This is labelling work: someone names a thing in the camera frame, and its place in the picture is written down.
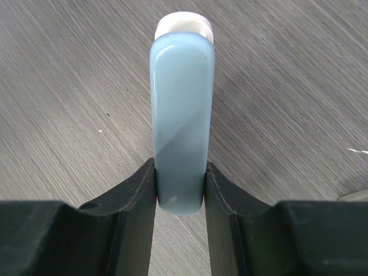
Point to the light blue stapler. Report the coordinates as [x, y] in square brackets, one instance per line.
[181, 65]

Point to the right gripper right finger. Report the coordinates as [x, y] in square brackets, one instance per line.
[249, 237]

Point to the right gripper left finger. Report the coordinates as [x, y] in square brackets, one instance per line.
[109, 235]

